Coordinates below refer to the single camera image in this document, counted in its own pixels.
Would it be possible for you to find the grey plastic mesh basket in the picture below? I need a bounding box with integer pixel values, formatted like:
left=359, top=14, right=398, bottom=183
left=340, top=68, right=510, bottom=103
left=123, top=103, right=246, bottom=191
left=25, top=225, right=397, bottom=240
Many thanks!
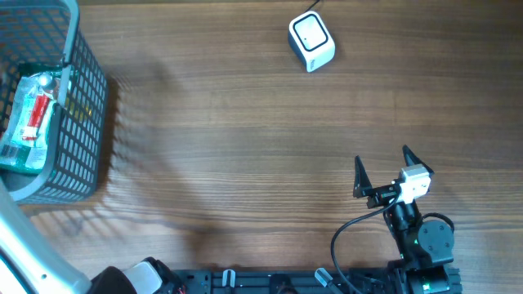
left=1, top=1, right=109, bottom=204

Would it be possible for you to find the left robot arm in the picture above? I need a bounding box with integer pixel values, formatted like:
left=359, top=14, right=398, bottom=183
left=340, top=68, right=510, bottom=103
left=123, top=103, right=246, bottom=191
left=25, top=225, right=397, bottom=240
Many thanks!
left=1, top=185, right=186, bottom=294

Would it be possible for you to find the white barcode scanner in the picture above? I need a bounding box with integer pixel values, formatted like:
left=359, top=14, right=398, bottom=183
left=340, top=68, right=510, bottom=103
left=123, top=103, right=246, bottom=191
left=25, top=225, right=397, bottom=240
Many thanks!
left=288, top=11, right=336, bottom=73

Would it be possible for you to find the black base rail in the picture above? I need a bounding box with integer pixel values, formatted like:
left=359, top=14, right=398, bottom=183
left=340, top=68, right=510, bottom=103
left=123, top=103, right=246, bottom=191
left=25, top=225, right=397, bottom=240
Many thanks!
left=175, top=267, right=463, bottom=294

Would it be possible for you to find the red stick packet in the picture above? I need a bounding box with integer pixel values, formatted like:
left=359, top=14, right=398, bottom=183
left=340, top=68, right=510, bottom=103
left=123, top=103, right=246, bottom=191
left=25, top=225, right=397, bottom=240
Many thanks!
left=21, top=94, right=51, bottom=141

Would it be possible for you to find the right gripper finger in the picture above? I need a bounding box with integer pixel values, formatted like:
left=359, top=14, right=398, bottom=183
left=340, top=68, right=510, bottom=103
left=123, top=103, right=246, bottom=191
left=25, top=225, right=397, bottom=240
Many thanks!
left=354, top=156, right=373, bottom=192
left=402, top=145, right=434, bottom=176

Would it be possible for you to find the yellow liquid small bottle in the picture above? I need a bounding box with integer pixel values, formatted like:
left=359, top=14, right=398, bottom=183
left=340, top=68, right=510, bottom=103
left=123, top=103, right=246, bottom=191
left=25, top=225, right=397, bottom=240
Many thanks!
left=38, top=73, right=59, bottom=100

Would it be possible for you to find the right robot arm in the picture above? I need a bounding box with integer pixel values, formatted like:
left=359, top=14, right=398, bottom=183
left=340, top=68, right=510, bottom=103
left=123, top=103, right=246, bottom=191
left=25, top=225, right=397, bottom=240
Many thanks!
left=346, top=145, right=463, bottom=294

